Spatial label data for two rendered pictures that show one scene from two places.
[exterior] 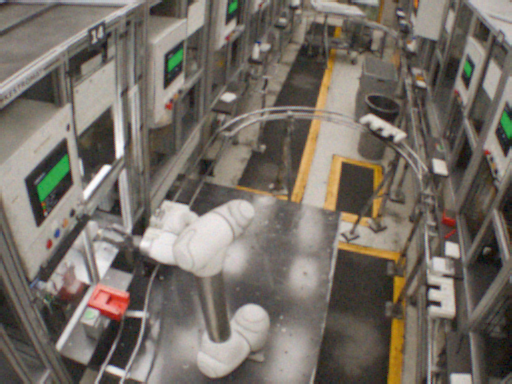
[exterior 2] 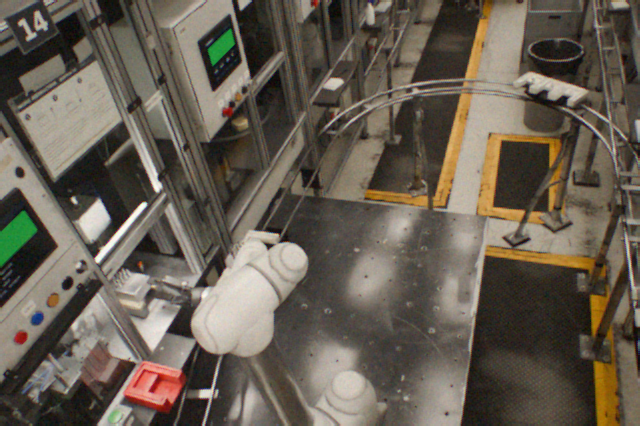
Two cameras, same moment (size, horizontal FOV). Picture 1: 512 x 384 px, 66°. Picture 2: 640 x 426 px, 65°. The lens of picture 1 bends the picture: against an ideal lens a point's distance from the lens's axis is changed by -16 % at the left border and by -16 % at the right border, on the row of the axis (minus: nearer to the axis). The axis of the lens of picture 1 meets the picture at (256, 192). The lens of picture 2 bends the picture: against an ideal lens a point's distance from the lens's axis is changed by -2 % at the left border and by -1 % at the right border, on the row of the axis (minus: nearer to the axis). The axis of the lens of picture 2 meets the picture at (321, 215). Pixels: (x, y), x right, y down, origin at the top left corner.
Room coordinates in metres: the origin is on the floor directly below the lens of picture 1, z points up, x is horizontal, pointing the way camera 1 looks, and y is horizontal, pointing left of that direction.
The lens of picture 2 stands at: (0.40, -0.30, 2.37)
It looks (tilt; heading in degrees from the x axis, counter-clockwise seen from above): 41 degrees down; 17
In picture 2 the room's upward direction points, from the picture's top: 10 degrees counter-clockwise
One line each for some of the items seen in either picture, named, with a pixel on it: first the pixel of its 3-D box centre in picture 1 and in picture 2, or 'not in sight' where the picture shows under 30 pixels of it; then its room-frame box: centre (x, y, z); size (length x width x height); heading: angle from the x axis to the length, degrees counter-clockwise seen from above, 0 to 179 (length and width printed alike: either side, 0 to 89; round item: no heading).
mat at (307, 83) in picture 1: (310, 74); (458, 30); (5.99, -0.55, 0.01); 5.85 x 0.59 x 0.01; 171
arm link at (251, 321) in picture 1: (250, 326); (349, 402); (1.18, -0.05, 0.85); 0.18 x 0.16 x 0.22; 148
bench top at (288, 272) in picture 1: (230, 281); (336, 326); (1.59, 0.08, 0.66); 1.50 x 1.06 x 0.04; 171
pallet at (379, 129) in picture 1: (382, 130); (548, 92); (3.11, -0.93, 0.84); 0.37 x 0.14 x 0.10; 49
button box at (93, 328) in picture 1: (91, 323); (121, 425); (0.97, 0.61, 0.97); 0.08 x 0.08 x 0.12; 81
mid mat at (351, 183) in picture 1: (356, 188); (522, 174); (3.44, -0.92, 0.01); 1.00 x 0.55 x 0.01; 171
